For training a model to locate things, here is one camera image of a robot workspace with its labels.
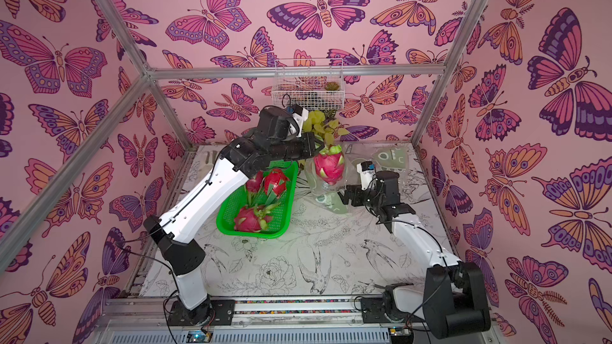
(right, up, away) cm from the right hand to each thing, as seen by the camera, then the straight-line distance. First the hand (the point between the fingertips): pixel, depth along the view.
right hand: (350, 186), depth 85 cm
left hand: (-9, +14, -18) cm, 24 cm away
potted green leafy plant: (-8, +22, +10) cm, 25 cm away
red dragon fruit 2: (-36, -12, -2) cm, 38 cm away
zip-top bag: (-9, +4, -13) cm, 17 cm away
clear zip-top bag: (+18, +11, +15) cm, 26 cm away
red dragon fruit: (-27, +2, +9) cm, 29 cm away
